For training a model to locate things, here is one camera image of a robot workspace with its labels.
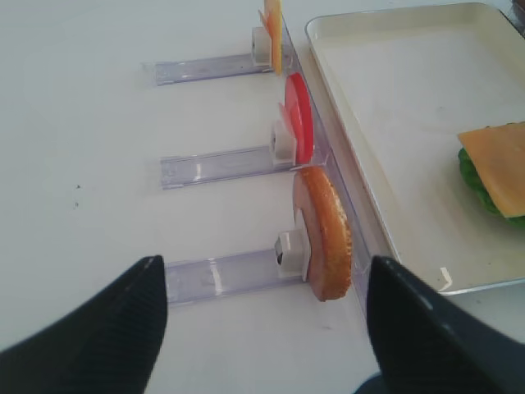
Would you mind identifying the clear left holder rack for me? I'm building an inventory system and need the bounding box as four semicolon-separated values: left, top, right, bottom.
140;16;389;325

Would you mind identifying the white pusher block middle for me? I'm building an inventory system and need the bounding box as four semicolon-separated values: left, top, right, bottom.
270;121;296;166

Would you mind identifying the standing bottom bun slice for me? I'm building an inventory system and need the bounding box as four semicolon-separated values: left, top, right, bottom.
293;167;353;302

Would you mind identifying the standing cheese slice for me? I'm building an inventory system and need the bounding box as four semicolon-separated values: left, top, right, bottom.
259;0;283;75

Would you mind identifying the cheese slice on tray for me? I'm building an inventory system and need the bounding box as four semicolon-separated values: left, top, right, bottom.
457;121;525;218

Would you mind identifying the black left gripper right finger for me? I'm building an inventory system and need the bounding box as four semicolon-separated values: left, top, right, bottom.
366;256;524;393

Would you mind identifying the white pusher block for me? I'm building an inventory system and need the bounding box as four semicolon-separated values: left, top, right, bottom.
270;121;296;166
275;229;311;282
251;26;272;66

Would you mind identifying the cream plastic tray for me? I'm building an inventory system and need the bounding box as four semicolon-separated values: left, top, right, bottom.
306;2;524;294

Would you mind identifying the green lettuce on tray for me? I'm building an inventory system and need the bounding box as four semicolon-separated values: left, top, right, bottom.
457;121;525;231

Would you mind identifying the white pusher block far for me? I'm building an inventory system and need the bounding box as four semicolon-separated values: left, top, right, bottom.
251;26;272;66

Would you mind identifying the standing red tomato slice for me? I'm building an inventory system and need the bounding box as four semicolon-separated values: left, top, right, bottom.
281;72;314;165

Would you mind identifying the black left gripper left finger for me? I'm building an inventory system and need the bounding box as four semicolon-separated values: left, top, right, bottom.
1;255;167;393

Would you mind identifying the white pusher block near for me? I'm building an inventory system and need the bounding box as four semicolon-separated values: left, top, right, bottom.
275;229;311;282

